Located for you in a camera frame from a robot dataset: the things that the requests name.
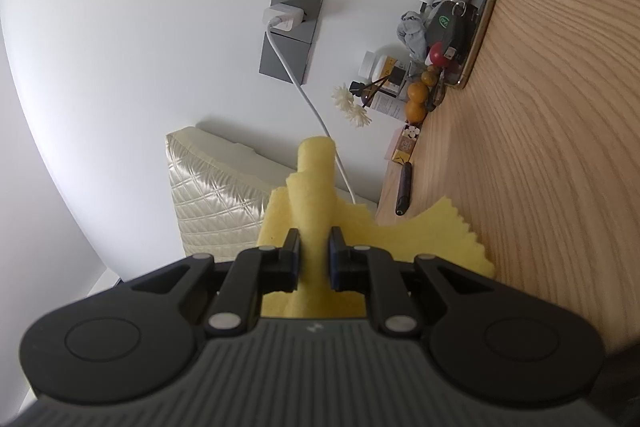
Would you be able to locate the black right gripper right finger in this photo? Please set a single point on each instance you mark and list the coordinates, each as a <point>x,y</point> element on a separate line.
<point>383,282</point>

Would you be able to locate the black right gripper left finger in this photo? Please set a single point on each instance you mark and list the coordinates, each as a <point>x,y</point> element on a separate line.
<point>241,284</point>

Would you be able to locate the yellow cleaning cloth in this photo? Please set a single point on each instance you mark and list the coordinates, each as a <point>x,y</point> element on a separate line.
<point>308,202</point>

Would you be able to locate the black pen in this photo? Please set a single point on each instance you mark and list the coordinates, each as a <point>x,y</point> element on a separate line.
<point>403,199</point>

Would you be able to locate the cream quilted headboard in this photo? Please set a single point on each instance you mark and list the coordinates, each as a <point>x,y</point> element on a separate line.
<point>220,190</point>

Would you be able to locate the small pink box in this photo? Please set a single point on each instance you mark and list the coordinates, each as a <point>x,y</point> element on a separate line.
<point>402,144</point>

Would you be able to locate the orange wooden gourd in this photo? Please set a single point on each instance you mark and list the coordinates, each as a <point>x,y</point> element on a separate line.
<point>420,94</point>

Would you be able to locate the reed diffuser bottle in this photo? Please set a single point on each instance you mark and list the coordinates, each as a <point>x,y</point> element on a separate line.
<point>371,96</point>

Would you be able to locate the black smartphone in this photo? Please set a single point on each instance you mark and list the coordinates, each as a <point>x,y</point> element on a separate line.
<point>478,15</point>

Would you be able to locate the red round charm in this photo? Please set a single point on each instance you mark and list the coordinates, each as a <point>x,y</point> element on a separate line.
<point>436,56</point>

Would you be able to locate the black key fob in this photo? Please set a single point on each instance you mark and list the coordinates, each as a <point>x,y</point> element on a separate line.
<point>455,53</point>

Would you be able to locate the grey crumpled cloth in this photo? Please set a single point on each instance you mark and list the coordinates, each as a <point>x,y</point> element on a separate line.
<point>411,31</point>

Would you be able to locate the black car key green logo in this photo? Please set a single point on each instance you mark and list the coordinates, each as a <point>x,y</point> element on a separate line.
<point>448,25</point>

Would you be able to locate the white charger plug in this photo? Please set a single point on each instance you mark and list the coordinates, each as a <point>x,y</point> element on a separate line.
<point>283,17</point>

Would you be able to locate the grey wall socket plate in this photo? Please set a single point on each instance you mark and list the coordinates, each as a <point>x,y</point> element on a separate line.
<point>296,45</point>

